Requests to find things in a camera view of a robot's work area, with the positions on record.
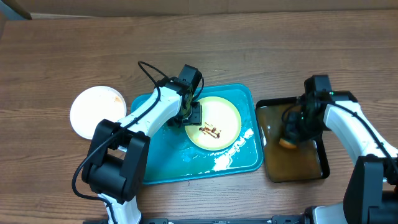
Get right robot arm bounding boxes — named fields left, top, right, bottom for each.
left=279, top=75, right=397, bottom=223

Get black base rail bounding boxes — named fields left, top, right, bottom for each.
left=83, top=214, right=312, bottom=224

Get green rimmed white plate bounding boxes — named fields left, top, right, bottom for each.
left=185, top=96, right=242, bottom=151

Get green and yellow sponge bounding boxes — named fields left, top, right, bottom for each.
left=279, top=138, right=297, bottom=149

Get teal plastic serving tray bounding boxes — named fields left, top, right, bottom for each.
left=143, top=84, right=264, bottom=185

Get black tray with brown water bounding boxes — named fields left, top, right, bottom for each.
left=256, top=97, right=330, bottom=183

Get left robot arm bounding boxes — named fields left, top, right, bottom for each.
left=72, top=65, right=204, bottom=223

